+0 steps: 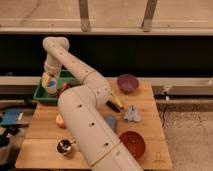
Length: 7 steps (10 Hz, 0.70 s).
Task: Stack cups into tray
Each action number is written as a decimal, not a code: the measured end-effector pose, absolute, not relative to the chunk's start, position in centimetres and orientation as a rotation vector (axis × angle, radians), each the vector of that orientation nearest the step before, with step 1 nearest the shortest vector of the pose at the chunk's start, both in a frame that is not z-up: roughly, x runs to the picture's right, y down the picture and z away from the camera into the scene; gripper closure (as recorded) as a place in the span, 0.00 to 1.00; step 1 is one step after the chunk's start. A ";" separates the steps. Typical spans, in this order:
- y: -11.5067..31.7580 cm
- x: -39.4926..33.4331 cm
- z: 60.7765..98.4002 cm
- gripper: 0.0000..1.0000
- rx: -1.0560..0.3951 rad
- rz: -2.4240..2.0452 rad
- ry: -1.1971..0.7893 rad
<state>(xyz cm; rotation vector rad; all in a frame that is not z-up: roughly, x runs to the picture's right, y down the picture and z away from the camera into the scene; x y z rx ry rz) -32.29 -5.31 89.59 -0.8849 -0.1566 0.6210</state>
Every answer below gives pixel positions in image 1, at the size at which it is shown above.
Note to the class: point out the red object in tray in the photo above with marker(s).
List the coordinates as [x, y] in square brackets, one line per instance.
[63, 88]

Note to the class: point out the red bowl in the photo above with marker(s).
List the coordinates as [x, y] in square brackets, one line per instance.
[134, 143]

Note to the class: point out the blue box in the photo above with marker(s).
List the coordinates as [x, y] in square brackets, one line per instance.
[11, 116]

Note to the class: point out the purple bowl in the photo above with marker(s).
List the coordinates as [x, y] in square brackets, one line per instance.
[127, 83]

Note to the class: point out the white and blue cup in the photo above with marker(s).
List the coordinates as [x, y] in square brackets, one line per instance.
[49, 83]

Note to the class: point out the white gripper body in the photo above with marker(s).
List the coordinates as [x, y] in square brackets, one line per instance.
[53, 70]

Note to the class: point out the grey crumpled cloth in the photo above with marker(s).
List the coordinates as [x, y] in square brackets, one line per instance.
[131, 114]

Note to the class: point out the metal cup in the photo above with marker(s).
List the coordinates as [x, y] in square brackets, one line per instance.
[65, 147]

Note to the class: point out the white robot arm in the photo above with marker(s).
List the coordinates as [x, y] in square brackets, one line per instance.
[100, 146]

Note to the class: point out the green plastic tray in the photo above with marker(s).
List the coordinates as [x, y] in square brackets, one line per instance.
[44, 98]

